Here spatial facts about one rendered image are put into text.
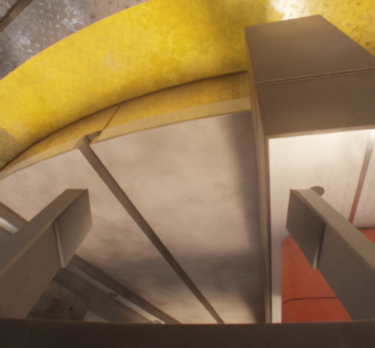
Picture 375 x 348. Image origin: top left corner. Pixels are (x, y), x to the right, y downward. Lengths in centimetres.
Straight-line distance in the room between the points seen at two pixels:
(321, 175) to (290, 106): 7
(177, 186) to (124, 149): 19
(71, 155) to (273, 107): 68
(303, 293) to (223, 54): 76
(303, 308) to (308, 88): 20
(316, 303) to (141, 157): 60
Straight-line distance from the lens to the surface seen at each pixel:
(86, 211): 17
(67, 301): 127
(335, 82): 31
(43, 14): 106
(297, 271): 29
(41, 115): 125
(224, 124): 66
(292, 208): 17
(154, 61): 95
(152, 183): 82
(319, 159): 25
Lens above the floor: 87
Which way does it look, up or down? 50 degrees down
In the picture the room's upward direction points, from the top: 169 degrees counter-clockwise
